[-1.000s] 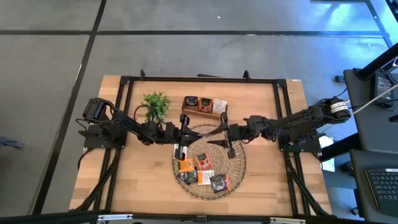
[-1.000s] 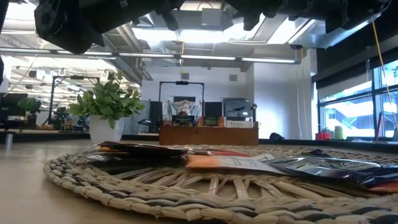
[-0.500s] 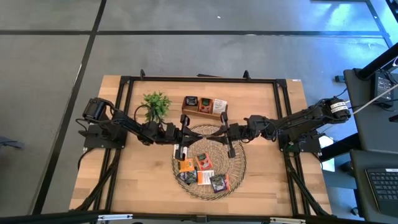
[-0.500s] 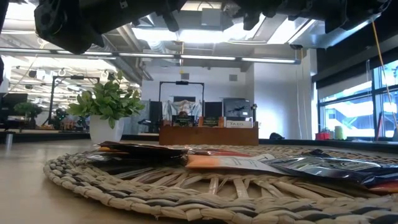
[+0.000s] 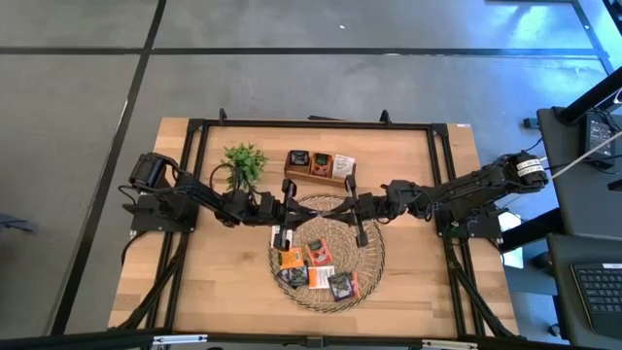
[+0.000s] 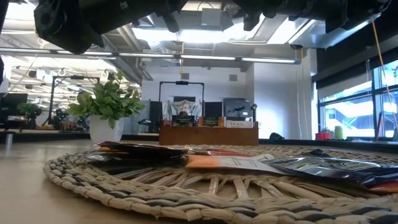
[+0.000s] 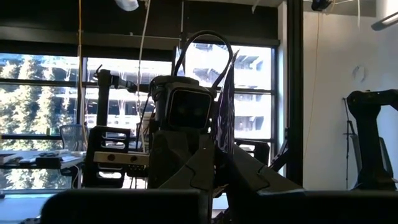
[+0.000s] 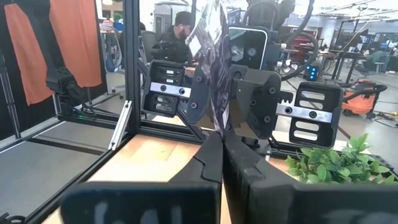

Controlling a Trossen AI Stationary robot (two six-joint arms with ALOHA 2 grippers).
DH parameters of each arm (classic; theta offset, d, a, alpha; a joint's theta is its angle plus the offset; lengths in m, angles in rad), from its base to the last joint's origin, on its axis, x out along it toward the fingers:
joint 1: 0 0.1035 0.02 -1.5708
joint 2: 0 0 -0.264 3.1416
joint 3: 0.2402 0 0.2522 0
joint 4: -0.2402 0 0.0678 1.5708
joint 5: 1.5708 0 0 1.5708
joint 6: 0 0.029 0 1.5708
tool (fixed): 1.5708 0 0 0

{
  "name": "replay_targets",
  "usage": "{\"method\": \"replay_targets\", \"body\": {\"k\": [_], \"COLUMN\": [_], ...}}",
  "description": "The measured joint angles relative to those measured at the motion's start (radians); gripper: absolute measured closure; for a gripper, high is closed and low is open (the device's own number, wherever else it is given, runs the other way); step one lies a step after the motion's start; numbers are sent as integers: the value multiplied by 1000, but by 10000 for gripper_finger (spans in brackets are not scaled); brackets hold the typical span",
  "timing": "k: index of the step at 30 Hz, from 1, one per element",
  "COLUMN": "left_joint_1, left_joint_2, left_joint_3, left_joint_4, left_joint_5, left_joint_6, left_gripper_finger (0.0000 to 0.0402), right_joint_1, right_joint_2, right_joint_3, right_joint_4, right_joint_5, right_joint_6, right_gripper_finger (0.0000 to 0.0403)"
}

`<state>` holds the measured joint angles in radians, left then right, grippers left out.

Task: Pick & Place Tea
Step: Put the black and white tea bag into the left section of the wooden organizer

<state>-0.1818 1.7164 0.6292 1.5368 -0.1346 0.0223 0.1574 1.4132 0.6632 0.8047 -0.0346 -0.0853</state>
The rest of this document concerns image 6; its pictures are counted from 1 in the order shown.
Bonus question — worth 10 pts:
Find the light draped cloth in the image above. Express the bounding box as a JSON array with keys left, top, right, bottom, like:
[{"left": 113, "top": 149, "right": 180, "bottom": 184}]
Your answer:
[{"left": 163, "top": 99, "right": 203, "bottom": 121}]

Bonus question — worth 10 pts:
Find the black camera stand frame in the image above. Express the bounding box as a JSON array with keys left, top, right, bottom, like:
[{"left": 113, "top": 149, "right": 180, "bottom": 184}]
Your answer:
[{"left": 158, "top": 80, "right": 205, "bottom": 122}]

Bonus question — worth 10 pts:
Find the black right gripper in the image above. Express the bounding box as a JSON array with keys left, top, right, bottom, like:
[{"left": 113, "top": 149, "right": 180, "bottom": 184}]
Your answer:
[{"left": 233, "top": 0, "right": 280, "bottom": 32}]

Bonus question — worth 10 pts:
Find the dark upright panel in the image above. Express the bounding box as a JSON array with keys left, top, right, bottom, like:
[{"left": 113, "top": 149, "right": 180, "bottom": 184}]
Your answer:
[{"left": 149, "top": 101, "right": 164, "bottom": 133}]

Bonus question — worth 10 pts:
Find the wooden tea organizer box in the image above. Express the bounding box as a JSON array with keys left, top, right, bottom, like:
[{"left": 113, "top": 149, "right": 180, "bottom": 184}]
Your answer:
[{"left": 159, "top": 119, "right": 259, "bottom": 146}]

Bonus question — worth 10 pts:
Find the silver ventilation duct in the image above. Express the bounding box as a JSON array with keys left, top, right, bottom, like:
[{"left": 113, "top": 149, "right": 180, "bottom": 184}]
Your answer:
[{"left": 289, "top": 18, "right": 373, "bottom": 50}]

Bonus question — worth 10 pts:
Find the distant black station frame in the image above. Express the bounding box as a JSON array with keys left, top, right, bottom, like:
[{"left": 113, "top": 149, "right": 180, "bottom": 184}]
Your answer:
[{"left": 49, "top": 75, "right": 100, "bottom": 131}]

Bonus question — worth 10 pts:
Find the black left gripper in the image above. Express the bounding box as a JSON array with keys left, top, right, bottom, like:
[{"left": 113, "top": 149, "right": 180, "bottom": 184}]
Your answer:
[{"left": 132, "top": 0, "right": 187, "bottom": 34}]

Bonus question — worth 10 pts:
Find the round woven straw placemat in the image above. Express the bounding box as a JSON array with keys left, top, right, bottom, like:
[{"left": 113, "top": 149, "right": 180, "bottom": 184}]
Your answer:
[{"left": 43, "top": 143, "right": 398, "bottom": 224}]

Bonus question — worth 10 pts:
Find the grey roller blind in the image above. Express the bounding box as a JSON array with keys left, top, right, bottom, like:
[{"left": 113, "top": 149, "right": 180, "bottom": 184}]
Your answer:
[{"left": 317, "top": 73, "right": 374, "bottom": 100}]

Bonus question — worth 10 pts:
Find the long fluorescent light bar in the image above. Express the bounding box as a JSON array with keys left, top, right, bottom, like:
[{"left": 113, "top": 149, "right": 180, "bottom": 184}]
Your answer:
[{"left": 0, "top": 47, "right": 302, "bottom": 65}]

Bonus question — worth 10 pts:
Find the black monitor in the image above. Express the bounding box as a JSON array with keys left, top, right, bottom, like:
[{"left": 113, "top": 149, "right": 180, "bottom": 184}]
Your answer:
[
  {"left": 223, "top": 98, "right": 253, "bottom": 121},
  {"left": 204, "top": 101, "right": 223, "bottom": 119},
  {"left": 0, "top": 92, "right": 29, "bottom": 130}
]

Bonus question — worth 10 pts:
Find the large office window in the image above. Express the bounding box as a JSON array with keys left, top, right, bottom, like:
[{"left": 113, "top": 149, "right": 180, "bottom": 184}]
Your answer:
[{"left": 317, "top": 60, "right": 398, "bottom": 139}]

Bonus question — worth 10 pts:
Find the green plant in white pot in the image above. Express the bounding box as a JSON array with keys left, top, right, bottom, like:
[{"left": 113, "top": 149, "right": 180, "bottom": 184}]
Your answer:
[{"left": 67, "top": 70, "right": 146, "bottom": 144}]

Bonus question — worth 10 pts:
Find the distant small green plant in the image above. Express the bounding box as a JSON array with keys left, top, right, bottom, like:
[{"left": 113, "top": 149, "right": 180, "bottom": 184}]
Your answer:
[{"left": 17, "top": 102, "right": 43, "bottom": 129}]

